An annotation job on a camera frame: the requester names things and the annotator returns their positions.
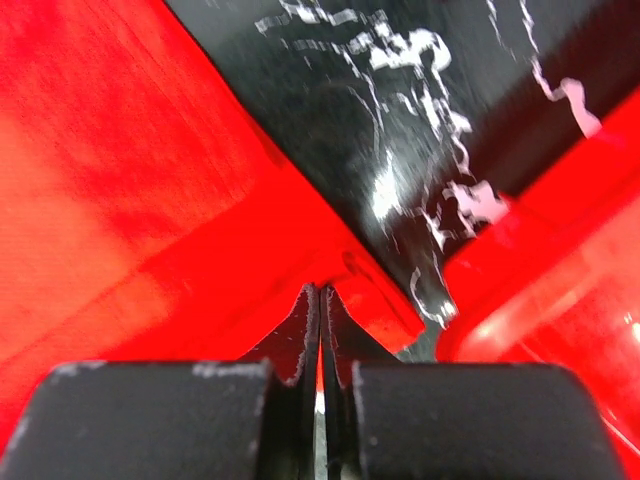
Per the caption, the red plastic bin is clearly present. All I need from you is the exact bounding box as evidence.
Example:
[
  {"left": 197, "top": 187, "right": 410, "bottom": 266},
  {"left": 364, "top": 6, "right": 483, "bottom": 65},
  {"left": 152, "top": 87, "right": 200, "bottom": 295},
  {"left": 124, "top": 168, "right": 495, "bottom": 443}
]
[{"left": 436, "top": 94, "right": 639, "bottom": 478}]

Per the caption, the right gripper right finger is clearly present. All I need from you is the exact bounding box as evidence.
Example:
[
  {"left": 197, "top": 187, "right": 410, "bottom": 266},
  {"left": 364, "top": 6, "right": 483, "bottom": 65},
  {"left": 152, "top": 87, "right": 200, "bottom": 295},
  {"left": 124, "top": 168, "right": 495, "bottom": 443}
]
[{"left": 319, "top": 286, "right": 626, "bottom": 479}]

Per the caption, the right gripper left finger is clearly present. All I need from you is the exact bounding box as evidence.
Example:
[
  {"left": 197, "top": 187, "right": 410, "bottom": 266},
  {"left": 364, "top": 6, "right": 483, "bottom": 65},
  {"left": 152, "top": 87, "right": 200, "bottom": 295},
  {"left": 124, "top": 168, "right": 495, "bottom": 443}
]
[{"left": 1, "top": 284, "right": 320, "bottom": 479}]

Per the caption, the black marble pattern mat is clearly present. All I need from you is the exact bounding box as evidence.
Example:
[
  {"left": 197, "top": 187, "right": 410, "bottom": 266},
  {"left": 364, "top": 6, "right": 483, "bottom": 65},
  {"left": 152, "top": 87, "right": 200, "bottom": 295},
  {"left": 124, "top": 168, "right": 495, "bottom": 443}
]
[{"left": 164, "top": 0, "right": 640, "bottom": 363}]

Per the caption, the red t shirt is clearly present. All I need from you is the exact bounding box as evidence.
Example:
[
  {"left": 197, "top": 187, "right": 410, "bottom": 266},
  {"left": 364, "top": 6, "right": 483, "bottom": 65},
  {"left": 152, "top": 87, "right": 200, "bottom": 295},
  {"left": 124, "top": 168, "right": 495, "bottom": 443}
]
[{"left": 1, "top": 1, "right": 423, "bottom": 440}]

